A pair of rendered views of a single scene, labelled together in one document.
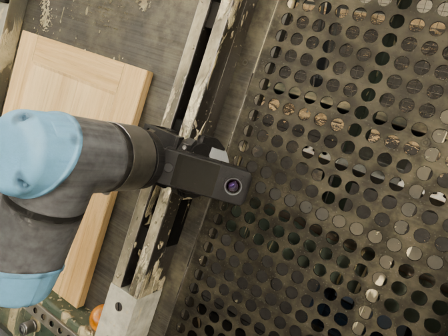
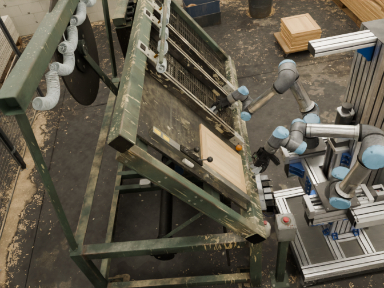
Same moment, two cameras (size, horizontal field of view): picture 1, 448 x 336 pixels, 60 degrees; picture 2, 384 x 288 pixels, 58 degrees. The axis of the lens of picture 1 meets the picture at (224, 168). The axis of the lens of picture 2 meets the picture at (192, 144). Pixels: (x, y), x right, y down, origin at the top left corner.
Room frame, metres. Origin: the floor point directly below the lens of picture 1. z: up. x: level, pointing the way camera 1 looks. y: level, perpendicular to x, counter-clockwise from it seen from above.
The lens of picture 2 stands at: (1.61, 1.78, 3.01)
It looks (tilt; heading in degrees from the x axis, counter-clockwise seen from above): 45 degrees down; 243
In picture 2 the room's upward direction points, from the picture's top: 11 degrees counter-clockwise
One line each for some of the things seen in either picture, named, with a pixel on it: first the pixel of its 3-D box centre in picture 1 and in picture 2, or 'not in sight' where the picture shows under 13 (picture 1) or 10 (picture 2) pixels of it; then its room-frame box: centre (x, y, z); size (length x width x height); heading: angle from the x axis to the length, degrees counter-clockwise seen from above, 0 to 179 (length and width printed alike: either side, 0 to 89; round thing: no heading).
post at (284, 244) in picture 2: not in sight; (281, 259); (0.60, 0.95, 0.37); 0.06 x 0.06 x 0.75; 56
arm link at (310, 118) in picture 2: not in sight; (311, 124); (0.03, 0.62, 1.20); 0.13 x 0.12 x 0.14; 43
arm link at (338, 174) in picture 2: not in sight; (340, 179); (0.26, 1.07, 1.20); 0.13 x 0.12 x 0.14; 38
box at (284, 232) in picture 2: not in sight; (285, 227); (0.60, 0.96, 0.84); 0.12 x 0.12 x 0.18; 56
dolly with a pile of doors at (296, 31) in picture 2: not in sight; (295, 35); (-2.17, -1.51, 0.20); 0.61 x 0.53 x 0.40; 63
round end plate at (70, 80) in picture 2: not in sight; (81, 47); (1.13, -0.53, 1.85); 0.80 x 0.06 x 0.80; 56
